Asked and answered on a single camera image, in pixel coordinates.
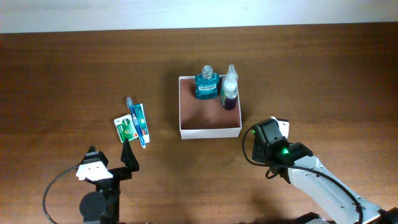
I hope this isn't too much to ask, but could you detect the white square cardboard box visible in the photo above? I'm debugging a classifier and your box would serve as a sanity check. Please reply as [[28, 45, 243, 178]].
[[178, 76, 243, 139]]

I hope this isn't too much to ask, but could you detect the black left camera cable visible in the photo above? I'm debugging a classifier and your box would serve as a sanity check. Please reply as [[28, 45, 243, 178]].
[[42, 165, 80, 224]]

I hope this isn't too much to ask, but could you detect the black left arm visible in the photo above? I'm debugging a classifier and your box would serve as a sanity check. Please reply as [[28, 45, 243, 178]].
[[76, 139, 139, 224]]

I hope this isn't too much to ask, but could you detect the blue toothbrush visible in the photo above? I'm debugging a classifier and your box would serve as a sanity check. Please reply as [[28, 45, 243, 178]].
[[126, 97, 146, 149]]

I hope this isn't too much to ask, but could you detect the clear soap pump bottle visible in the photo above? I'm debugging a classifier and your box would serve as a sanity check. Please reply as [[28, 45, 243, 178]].
[[220, 65, 238, 110]]

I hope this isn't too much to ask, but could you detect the green Dettol soap bar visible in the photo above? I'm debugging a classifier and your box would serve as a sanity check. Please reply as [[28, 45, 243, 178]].
[[114, 114, 139, 143]]

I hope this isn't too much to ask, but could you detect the teal mouthwash bottle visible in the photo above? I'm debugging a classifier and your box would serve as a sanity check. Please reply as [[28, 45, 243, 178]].
[[195, 65, 220, 100]]

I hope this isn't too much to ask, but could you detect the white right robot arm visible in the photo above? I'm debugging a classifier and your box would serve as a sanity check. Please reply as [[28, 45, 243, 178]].
[[246, 117, 397, 223]]

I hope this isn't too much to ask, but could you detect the teal toothpaste tube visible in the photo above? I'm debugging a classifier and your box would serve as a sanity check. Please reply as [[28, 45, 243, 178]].
[[133, 103, 150, 144]]

